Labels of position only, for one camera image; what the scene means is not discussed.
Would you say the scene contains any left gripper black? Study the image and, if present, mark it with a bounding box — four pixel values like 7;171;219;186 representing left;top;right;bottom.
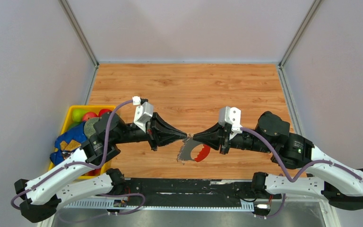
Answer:
112;111;187;151

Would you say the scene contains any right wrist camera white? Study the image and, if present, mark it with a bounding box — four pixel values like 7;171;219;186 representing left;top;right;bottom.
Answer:
218;106;242;134

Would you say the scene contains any red apple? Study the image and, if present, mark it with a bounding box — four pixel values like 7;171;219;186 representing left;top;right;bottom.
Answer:
81;112;98;122

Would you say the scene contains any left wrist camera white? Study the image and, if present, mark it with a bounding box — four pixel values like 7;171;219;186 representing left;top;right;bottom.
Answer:
132;96;154;132

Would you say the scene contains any white slotted cable duct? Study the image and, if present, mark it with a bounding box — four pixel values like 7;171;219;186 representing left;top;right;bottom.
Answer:
64;197;254;212

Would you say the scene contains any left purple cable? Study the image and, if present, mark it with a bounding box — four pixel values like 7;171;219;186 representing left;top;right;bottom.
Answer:
10;99;147;216

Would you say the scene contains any green apple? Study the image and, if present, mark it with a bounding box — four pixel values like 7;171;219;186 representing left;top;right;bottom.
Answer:
71;108;88;122

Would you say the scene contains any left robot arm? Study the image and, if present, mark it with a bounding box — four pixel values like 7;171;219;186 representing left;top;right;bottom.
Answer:
14;111;187;223

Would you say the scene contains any red tomato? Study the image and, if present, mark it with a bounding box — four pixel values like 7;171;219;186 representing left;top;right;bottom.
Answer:
98;109;112;117

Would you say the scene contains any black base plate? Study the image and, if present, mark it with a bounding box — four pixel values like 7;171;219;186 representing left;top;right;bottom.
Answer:
109;178;270;205

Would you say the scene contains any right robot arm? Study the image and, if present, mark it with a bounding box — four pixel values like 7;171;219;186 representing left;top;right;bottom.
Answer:
193;107;363;210

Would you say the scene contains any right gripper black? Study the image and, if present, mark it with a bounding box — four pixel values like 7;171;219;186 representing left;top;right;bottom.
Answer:
192;121;273;155

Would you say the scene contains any blue snack bag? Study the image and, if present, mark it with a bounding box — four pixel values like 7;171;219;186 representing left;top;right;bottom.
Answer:
50;122;87;166

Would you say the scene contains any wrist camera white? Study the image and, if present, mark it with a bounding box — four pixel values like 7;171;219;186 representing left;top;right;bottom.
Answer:
218;106;242;134
132;96;154;132

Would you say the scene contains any netted melon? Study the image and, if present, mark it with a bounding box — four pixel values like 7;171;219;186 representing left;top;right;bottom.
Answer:
84;117;100;139

